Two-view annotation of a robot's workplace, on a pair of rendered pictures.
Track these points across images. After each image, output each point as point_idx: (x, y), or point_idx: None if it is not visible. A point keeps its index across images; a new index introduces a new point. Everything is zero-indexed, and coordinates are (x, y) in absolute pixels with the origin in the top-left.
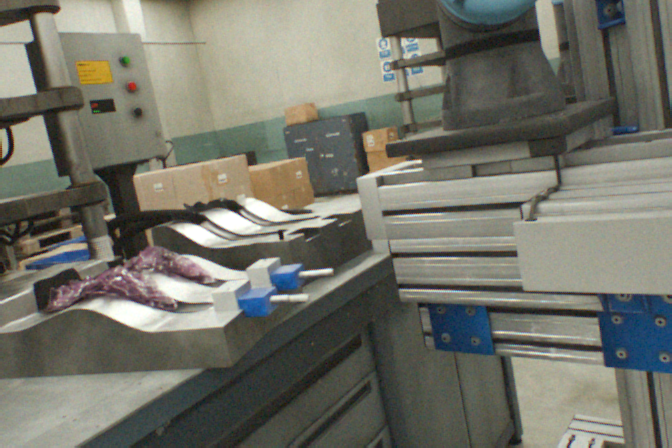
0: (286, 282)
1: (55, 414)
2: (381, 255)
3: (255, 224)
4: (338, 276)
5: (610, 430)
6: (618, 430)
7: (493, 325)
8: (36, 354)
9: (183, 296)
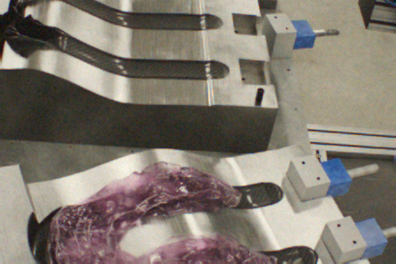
0: (340, 191)
1: None
2: (285, 64)
3: (113, 25)
4: (285, 119)
5: (325, 138)
6: (331, 137)
7: None
8: None
9: (254, 241)
